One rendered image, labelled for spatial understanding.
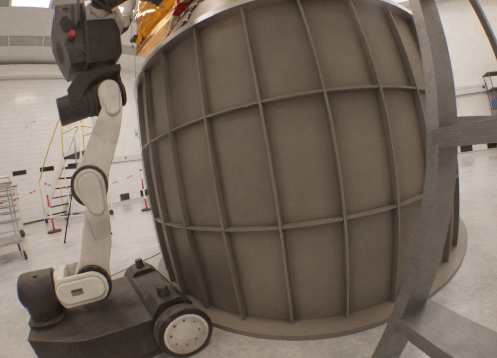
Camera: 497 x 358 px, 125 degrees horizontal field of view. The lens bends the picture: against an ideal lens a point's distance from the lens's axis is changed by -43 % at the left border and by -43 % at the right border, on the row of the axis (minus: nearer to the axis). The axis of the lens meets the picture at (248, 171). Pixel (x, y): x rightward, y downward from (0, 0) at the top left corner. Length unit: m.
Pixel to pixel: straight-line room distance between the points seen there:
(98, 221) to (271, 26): 0.87
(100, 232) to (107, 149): 0.29
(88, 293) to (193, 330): 0.38
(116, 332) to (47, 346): 0.28
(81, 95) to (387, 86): 1.04
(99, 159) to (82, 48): 0.42
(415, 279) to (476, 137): 0.23
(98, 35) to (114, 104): 0.29
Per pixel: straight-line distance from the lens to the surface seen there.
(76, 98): 0.90
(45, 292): 0.92
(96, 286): 0.86
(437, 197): 0.39
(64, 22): 1.02
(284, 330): 0.85
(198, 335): 0.84
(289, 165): 0.68
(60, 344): 0.87
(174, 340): 0.81
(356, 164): 0.71
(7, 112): 8.69
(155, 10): 2.01
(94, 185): 0.80
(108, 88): 0.90
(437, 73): 0.42
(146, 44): 2.09
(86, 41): 0.96
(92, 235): 0.86
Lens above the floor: 0.60
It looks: 1 degrees down
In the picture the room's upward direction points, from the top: 9 degrees counter-clockwise
